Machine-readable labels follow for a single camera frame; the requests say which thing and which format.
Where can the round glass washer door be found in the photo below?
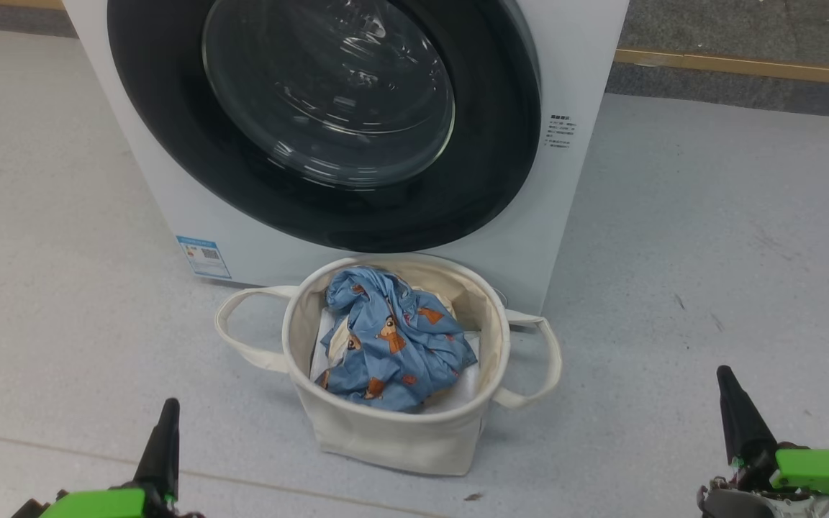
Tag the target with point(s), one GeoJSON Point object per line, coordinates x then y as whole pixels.
{"type": "Point", "coordinates": [155, 108]}

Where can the white front-load washing machine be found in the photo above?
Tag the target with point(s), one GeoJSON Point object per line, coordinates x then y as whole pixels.
{"type": "Point", "coordinates": [580, 57]}

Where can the blue energy label sticker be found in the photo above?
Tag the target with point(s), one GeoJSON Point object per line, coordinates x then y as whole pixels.
{"type": "Point", "coordinates": [204, 257]}

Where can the wooden baseboard strip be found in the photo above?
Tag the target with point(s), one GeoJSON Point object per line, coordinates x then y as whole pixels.
{"type": "Point", "coordinates": [745, 68]}

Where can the cream canvas laundry basket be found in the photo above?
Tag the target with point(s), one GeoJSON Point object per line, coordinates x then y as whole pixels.
{"type": "Point", "coordinates": [400, 439]}

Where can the blue cartoon print garment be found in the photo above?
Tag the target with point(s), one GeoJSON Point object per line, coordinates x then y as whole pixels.
{"type": "Point", "coordinates": [386, 360]}

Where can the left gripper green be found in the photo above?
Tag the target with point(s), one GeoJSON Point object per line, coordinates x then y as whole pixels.
{"type": "Point", "coordinates": [98, 503]}

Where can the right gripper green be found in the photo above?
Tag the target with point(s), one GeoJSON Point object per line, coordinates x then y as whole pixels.
{"type": "Point", "coordinates": [817, 475]}

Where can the white sheet basket liner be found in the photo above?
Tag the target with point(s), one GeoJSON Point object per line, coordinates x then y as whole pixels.
{"type": "Point", "coordinates": [461, 392]}

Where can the beige garment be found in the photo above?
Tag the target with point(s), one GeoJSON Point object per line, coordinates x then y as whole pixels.
{"type": "Point", "coordinates": [339, 342]}

